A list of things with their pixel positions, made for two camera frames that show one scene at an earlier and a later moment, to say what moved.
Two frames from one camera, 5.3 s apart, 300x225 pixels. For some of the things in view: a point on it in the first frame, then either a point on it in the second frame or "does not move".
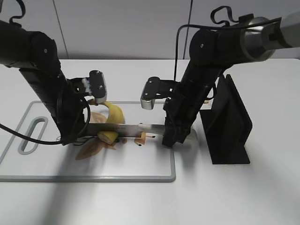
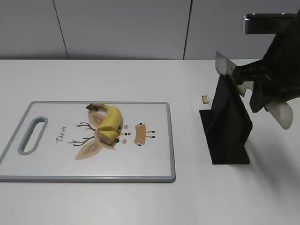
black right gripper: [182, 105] → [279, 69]
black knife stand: [227, 125] does not move
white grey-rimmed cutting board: [37, 152] does not move
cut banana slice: [109, 137] does not move
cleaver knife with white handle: [125, 130] → [282, 112]
